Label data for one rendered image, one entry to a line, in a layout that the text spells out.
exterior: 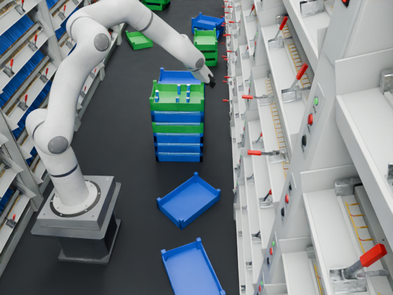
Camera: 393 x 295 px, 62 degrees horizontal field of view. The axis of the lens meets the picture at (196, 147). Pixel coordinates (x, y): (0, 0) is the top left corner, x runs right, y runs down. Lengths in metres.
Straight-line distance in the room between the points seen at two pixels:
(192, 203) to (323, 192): 1.36
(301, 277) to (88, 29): 0.94
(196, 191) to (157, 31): 0.98
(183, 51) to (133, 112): 1.28
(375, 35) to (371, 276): 0.29
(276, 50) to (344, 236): 0.61
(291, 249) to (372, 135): 0.38
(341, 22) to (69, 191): 1.22
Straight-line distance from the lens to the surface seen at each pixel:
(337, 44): 0.47
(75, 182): 1.44
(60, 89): 1.25
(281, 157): 0.90
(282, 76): 0.88
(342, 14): 0.47
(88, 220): 1.46
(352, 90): 0.47
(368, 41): 0.44
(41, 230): 1.59
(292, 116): 0.74
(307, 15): 0.69
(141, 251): 1.74
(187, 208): 1.87
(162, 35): 1.36
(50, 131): 1.24
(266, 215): 1.03
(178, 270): 1.67
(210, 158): 2.15
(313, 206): 0.57
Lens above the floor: 1.49
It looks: 42 degrees down
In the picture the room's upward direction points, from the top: 1 degrees clockwise
